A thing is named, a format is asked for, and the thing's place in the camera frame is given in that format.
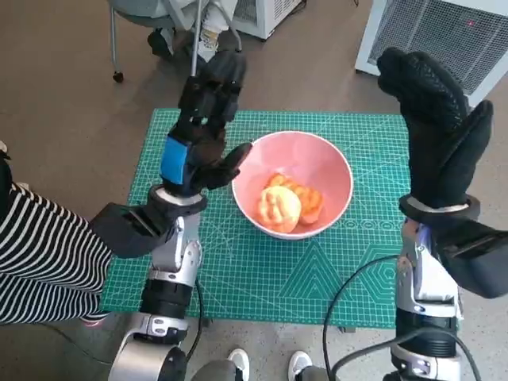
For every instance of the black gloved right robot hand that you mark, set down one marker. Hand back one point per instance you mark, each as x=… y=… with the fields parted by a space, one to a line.
x=436 y=135

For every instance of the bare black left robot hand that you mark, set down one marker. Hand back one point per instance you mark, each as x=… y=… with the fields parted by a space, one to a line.
x=206 y=151

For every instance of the pink bowl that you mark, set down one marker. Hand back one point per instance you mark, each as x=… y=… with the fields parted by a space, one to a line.
x=297 y=155

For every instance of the round toy bread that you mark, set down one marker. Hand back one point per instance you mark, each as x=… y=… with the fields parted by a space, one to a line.
x=279 y=208

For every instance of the oblong striped toy bread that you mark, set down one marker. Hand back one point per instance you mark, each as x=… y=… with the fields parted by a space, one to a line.
x=309 y=198

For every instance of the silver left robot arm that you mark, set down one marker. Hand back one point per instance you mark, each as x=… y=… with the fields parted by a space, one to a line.
x=174 y=254

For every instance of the large white mesh cabinet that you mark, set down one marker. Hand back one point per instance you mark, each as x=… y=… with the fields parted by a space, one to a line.
x=428 y=31

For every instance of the person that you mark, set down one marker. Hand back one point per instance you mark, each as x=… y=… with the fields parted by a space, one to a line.
x=238 y=361
x=210 y=31
x=39 y=254

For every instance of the green cutting mat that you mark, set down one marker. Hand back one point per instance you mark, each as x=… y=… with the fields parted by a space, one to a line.
x=246 y=278

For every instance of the small white cabinet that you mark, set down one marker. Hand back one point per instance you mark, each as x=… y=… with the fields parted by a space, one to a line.
x=258 y=20

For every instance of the grey office chair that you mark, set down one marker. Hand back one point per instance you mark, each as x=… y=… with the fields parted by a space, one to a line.
x=137 y=14

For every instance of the black table clip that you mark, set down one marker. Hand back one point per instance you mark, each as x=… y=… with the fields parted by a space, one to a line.
x=205 y=322
x=347 y=329

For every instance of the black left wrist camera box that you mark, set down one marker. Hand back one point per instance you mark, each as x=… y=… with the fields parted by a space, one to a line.
x=123 y=234

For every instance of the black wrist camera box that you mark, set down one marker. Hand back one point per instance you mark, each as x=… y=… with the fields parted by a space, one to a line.
x=476 y=262
x=123 y=234

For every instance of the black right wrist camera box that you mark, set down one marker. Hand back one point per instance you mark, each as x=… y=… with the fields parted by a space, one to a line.
x=476 y=262

